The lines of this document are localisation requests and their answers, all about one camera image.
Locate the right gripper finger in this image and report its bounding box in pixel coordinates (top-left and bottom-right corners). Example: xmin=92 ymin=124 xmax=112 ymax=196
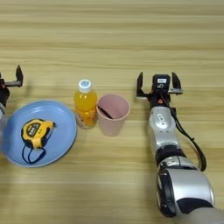
xmin=170 ymin=71 xmax=185 ymax=96
xmin=136 ymin=71 xmax=152 ymax=99

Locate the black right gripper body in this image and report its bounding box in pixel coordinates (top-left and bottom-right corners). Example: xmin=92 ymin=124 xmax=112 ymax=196
xmin=149 ymin=87 xmax=172 ymax=111

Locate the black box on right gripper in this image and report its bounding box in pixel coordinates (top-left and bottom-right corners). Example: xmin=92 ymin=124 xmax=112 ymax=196
xmin=151 ymin=73 xmax=172 ymax=90

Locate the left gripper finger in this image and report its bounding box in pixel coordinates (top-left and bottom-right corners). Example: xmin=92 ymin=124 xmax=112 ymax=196
xmin=4 ymin=64 xmax=25 ymax=88

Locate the blue round plate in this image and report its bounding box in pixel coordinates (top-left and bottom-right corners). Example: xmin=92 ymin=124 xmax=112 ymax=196
xmin=1 ymin=100 xmax=79 ymax=169

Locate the yellow black tape measure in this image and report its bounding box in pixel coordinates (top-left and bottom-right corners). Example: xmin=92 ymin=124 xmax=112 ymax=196
xmin=20 ymin=118 xmax=57 ymax=165

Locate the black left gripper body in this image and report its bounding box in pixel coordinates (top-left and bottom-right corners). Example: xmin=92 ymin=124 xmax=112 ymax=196
xmin=0 ymin=78 xmax=11 ymax=108

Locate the dark stick inside cup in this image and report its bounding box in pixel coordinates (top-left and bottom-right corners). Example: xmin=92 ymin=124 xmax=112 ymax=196
xmin=97 ymin=105 xmax=115 ymax=120

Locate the orange juice bottle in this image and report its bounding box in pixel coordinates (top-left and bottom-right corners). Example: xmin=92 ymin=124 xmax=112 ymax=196
xmin=73 ymin=78 xmax=99 ymax=130

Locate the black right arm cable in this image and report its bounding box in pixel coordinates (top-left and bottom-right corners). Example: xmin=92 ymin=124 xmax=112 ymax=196
xmin=158 ymin=93 xmax=207 ymax=172

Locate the pink plastic cup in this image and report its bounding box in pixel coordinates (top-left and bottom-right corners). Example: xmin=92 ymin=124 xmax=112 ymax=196
xmin=95 ymin=93 xmax=131 ymax=138

